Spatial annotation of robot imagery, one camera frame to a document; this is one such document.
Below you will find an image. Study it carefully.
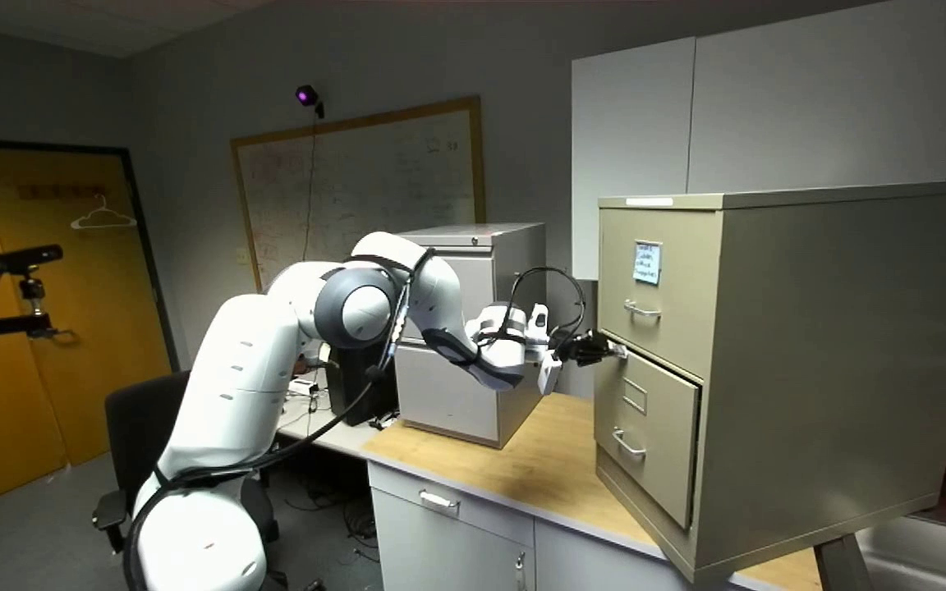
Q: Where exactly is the grey plastic bin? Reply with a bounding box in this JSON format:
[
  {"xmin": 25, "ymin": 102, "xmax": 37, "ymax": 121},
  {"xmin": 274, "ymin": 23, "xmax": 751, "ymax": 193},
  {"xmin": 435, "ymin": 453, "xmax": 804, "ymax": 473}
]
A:
[{"xmin": 851, "ymin": 509, "xmax": 946, "ymax": 591}]

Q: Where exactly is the grey lateral file cabinet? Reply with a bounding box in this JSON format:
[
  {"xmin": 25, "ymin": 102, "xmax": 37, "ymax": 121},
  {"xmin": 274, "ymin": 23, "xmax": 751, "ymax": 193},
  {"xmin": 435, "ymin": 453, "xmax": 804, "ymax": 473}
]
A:
[{"xmin": 386, "ymin": 221, "xmax": 553, "ymax": 450}]

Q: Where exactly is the grey desk drawer unit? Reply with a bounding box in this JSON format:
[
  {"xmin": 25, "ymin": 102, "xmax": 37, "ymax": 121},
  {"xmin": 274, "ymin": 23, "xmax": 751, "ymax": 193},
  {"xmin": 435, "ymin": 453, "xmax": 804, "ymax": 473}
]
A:
[{"xmin": 363, "ymin": 460, "xmax": 695, "ymax": 591}]

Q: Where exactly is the beige labelled cabinet drawer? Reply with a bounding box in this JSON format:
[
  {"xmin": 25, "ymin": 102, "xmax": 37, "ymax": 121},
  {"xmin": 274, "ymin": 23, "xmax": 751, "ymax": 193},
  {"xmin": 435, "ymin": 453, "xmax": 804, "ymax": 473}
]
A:
[{"xmin": 596, "ymin": 203, "xmax": 726, "ymax": 383}]

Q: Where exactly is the camera with purple light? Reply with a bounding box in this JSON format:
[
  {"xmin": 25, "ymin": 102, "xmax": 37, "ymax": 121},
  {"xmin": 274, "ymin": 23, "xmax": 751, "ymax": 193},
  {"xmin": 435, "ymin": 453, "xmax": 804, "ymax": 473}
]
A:
[{"xmin": 291, "ymin": 81, "xmax": 331, "ymax": 121}]

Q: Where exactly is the orange wooden door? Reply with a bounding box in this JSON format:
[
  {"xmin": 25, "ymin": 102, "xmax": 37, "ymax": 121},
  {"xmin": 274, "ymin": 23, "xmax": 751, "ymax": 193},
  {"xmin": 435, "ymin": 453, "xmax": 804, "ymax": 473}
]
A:
[{"xmin": 0, "ymin": 139, "xmax": 179, "ymax": 519}]

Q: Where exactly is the white wall cabinet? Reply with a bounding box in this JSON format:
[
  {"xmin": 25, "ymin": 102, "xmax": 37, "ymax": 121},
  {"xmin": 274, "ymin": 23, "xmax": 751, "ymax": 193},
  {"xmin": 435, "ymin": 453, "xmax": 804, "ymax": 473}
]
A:
[{"xmin": 564, "ymin": 0, "xmax": 946, "ymax": 283}]

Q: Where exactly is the black office chair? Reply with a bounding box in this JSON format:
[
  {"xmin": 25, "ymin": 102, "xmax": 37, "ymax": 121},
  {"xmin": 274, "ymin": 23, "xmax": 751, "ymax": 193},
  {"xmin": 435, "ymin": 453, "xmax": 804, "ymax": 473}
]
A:
[{"xmin": 86, "ymin": 367, "xmax": 285, "ymax": 555}]

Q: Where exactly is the beige unlabelled cabinet drawer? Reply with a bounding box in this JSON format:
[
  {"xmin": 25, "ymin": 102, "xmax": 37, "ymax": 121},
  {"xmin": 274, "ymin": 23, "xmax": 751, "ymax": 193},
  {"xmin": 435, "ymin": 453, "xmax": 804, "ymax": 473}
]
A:
[{"xmin": 592, "ymin": 343, "xmax": 707, "ymax": 533}]

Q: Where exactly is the white paper drawer label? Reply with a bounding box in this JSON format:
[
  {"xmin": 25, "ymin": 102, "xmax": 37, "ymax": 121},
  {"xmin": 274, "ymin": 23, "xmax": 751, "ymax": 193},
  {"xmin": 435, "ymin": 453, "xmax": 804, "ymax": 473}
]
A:
[{"xmin": 632, "ymin": 238, "xmax": 668, "ymax": 291}]

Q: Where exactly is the black box behind arm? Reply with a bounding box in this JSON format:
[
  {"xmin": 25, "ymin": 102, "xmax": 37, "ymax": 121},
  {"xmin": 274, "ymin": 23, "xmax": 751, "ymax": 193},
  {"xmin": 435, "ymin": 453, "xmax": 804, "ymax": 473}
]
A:
[{"xmin": 321, "ymin": 338, "xmax": 402, "ymax": 426}]

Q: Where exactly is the wire clothes hanger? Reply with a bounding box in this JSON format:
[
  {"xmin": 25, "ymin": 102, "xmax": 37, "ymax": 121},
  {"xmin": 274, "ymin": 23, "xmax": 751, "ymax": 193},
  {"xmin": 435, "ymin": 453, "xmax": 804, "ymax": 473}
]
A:
[{"xmin": 64, "ymin": 193, "xmax": 143, "ymax": 238}]

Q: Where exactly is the wood-framed whiteboard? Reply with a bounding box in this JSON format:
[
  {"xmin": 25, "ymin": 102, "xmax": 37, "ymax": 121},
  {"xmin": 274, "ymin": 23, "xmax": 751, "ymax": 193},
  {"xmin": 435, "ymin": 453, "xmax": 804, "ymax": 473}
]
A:
[{"xmin": 231, "ymin": 91, "xmax": 490, "ymax": 295}]

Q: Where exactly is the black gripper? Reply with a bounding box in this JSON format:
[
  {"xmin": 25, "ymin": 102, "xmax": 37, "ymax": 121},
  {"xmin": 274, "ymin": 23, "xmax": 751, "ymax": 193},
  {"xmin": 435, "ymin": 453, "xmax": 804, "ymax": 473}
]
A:
[{"xmin": 548, "ymin": 327, "xmax": 628, "ymax": 370}]

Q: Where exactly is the black camera on stand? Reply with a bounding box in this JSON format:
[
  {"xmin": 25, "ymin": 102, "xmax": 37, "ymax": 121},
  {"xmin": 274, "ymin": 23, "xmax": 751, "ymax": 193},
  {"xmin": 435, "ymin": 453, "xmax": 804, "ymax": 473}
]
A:
[{"xmin": 0, "ymin": 241, "xmax": 70, "ymax": 283}]

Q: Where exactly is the beige metal file cabinet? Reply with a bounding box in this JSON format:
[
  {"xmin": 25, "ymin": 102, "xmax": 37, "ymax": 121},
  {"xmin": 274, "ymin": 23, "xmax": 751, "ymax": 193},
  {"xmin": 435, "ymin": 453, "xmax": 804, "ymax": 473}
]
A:
[{"xmin": 592, "ymin": 179, "xmax": 946, "ymax": 589}]

